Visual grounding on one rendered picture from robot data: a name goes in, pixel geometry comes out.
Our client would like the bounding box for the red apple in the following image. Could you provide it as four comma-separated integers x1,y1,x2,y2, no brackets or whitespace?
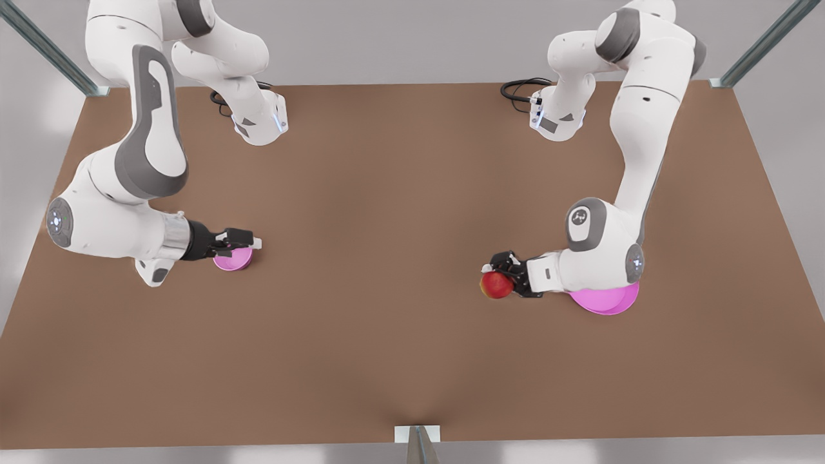
480,271,516,300

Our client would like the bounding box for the pink bowl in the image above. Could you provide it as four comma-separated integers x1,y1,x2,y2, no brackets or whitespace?
213,246,253,271

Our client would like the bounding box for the pink plate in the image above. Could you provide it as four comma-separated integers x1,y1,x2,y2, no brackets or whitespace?
570,281,641,316

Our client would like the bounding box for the black cable loop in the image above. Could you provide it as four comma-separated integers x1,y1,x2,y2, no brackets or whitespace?
210,81,274,119
501,78,555,114

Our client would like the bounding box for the silver frame post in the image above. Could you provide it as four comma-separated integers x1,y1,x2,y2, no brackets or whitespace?
394,425,442,464
709,0,822,88
0,0,110,97

